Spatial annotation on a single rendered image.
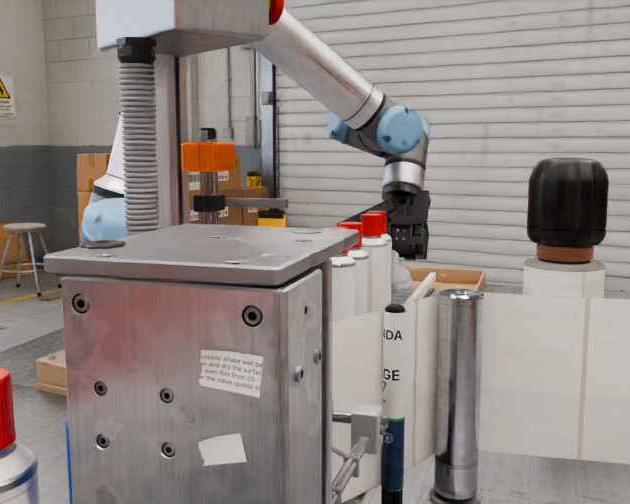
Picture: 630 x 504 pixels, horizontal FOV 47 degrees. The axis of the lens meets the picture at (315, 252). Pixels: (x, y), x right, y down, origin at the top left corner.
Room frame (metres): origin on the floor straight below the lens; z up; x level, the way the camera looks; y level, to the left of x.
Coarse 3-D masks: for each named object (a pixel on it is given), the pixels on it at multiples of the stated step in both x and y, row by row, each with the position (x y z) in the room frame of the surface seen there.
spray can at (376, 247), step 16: (368, 224) 1.11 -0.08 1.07; (368, 240) 1.11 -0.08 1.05; (384, 240) 1.12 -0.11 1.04; (384, 256) 1.11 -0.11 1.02; (368, 272) 1.10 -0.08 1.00; (384, 272) 1.11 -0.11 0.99; (368, 288) 1.10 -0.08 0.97; (384, 288) 1.11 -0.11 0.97; (368, 304) 1.10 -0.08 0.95; (384, 304) 1.11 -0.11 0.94
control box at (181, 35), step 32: (96, 0) 0.74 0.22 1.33; (128, 0) 0.68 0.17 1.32; (160, 0) 0.63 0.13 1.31; (192, 0) 0.62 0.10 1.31; (224, 0) 0.64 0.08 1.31; (256, 0) 0.66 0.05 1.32; (128, 32) 0.68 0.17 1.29; (160, 32) 0.64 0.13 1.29; (192, 32) 0.63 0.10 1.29; (224, 32) 0.64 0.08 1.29; (256, 32) 0.66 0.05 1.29
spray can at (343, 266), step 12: (336, 228) 0.93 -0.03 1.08; (348, 252) 0.93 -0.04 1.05; (336, 264) 0.91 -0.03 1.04; (348, 264) 0.92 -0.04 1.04; (336, 276) 0.91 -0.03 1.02; (348, 276) 0.92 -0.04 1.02; (336, 288) 0.91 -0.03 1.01; (348, 288) 0.92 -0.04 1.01; (336, 300) 0.91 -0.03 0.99; (348, 300) 0.92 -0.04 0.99; (336, 312) 0.91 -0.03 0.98; (348, 312) 0.92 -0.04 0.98
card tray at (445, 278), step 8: (416, 272) 1.90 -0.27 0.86; (424, 272) 1.89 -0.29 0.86; (440, 272) 1.88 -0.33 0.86; (448, 272) 1.87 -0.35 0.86; (456, 272) 1.87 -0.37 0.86; (464, 272) 1.86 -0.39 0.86; (472, 272) 1.85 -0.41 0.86; (480, 272) 1.85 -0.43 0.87; (416, 280) 1.90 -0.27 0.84; (440, 280) 1.88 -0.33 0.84; (448, 280) 1.87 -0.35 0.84; (456, 280) 1.87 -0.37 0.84; (464, 280) 1.86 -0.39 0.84; (472, 280) 1.85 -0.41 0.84; (480, 280) 1.71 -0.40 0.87; (440, 288) 1.79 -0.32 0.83; (472, 288) 1.79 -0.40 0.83; (480, 288) 1.70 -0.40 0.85
